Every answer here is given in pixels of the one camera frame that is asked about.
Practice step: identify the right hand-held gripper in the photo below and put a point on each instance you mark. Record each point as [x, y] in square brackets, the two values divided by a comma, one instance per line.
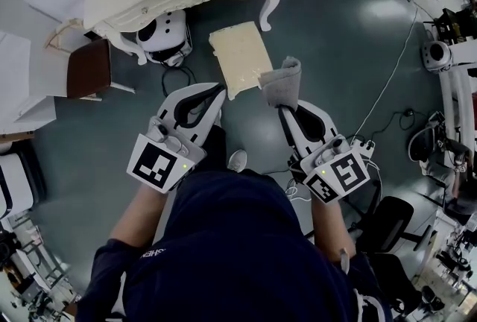
[346, 171]

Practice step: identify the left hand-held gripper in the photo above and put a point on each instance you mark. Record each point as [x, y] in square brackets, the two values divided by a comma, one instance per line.
[156, 164]

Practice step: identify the grey cloth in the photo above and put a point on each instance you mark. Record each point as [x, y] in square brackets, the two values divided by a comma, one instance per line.
[281, 85]

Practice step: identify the person's left forearm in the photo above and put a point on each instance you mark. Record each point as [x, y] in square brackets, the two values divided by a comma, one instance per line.
[138, 216]

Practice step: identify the person's right forearm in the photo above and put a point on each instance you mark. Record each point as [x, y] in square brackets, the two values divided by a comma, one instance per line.
[329, 227]

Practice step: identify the brown seat chair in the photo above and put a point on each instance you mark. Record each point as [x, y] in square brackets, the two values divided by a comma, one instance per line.
[87, 69]

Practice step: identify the person's black trouser leg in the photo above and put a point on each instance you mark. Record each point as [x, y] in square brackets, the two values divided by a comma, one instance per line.
[216, 145]

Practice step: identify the white power strip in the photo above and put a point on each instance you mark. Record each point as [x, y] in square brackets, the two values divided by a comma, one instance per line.
[363, 147]

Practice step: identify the person's white shoe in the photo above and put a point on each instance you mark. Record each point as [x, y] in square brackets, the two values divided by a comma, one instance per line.
[237, 160]

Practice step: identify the white round robot device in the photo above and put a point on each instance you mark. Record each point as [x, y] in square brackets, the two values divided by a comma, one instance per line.
[160, 33]

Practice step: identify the black office chair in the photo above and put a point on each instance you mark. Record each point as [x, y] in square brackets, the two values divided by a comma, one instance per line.
[395, 223]

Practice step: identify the white dome device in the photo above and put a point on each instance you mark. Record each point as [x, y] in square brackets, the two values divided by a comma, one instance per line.
[436, 54]

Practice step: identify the person's navy shirt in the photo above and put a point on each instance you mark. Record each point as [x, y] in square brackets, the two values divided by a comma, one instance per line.
[231, 257]

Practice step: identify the white cabinet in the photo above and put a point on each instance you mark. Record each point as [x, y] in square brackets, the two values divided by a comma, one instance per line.
[22, 82]

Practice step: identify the white black-edged appliance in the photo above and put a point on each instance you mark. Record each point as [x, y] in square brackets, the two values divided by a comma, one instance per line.
[18, 182]

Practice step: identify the white tube frame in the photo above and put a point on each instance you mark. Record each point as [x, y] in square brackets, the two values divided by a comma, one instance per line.
[458, 97]

